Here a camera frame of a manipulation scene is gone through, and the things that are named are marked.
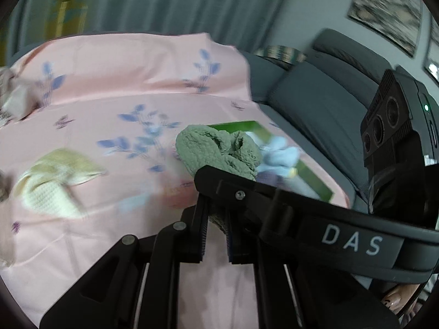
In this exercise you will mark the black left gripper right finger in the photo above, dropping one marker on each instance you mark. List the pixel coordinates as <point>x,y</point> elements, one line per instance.
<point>298,283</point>

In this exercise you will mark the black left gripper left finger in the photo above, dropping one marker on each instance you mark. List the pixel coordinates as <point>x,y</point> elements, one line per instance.
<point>136,283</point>

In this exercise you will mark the blue plush elephant toy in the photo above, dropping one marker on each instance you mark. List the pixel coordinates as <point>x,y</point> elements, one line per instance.
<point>278,157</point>

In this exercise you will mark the green knitted cloth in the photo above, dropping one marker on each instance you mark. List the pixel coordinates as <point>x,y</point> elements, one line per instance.
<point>235,153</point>

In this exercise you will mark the purple knitted cloth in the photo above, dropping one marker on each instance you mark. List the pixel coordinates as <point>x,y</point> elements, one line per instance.
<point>270,178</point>

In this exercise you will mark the person's right hand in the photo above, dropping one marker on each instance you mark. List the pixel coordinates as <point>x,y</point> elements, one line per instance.
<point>399,297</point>

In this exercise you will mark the green tray box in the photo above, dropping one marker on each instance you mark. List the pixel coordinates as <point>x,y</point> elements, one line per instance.
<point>305,182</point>

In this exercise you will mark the grey sofa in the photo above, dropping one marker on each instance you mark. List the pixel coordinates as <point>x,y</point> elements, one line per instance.
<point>321,102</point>

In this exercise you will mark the pink printed bed sheet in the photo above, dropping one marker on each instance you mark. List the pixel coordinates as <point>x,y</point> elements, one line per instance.
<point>120,100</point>

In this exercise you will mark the striped cushion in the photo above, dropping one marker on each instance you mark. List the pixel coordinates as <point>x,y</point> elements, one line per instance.
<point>282,56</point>

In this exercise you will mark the cream waffle towel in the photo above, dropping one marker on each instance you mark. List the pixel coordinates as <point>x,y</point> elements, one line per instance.
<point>45,188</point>

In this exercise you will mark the clear glass bottle steel lid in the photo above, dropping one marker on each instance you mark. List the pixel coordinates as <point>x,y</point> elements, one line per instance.
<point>7,243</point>

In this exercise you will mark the grey curtain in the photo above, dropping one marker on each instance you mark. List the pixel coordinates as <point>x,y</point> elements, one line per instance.
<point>242,23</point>

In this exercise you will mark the crumpled mauve fabric pile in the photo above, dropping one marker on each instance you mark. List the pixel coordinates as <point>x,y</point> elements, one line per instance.
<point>19,98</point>

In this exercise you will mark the framed wall picture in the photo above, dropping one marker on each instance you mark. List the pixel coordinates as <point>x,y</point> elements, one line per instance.
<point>399,21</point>

